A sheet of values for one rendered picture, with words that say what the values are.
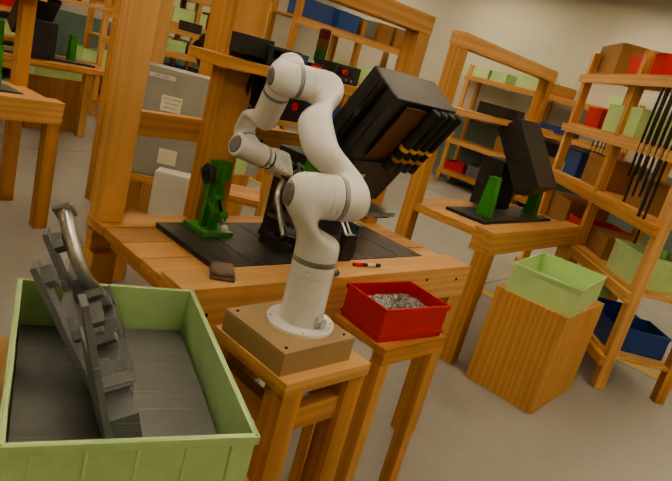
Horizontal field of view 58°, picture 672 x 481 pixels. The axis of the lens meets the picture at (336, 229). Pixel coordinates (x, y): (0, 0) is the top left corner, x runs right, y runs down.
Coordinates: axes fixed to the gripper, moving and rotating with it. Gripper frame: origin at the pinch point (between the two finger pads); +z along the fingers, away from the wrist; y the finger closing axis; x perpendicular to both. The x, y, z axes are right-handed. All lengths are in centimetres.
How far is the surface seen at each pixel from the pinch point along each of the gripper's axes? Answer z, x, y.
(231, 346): -46, -4, -74
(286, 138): 19.7, 17.1, 33.2
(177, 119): -33.5, 26.1, 24.3
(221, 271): -38, 6, -47
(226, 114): -20.6, 12.9, 24.9
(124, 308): -72, 6, -64
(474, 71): 763, 136, 562
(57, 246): -100, -11, -60
